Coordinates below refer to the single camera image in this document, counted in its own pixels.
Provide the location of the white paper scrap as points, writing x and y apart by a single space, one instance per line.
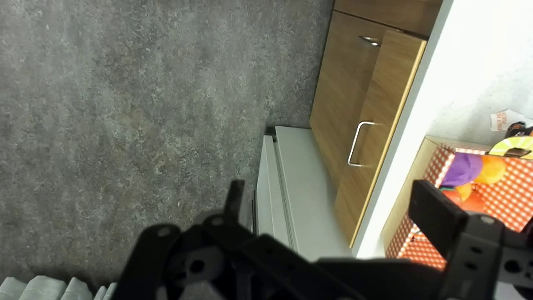
499 120

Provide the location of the purple toy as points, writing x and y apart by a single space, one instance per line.
462 168

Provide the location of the dark orange toy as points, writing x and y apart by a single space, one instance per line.
518 130

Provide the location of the white pleated fabric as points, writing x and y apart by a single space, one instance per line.
41 289

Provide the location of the red checkered cardboard box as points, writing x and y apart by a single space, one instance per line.
512 200

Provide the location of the small orange toy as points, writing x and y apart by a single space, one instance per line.
464 191

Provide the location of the red toy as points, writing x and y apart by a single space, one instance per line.
472 204

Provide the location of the wooden drawer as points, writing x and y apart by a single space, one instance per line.
387 12
387 104
341 91

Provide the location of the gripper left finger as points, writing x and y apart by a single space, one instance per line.
233 250

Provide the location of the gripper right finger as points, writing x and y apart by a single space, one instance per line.
470 250

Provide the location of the light grey low cabinet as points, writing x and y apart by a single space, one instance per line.
304 191

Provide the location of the yellow green round toy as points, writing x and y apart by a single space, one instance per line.
510 146

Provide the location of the wooden drawer cabinet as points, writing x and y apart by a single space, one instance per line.
345 91

